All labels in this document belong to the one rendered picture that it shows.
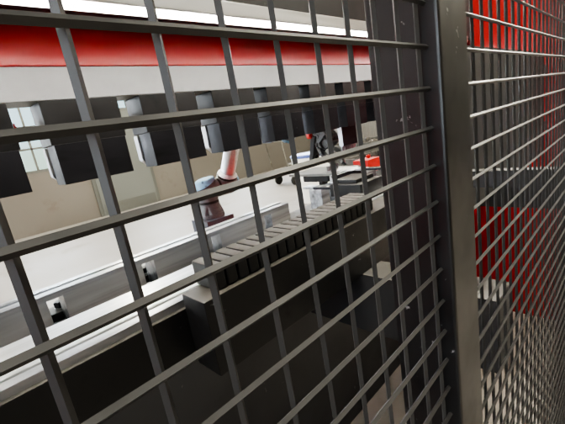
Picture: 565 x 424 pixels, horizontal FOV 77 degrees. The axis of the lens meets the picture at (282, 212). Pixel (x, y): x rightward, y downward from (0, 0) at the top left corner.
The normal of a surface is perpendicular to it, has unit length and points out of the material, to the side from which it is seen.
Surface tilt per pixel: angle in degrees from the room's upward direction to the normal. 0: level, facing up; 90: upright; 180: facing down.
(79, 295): 90
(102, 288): 90
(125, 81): 90
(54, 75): 90
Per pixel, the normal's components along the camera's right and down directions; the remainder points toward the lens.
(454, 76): 0.70, 0.05
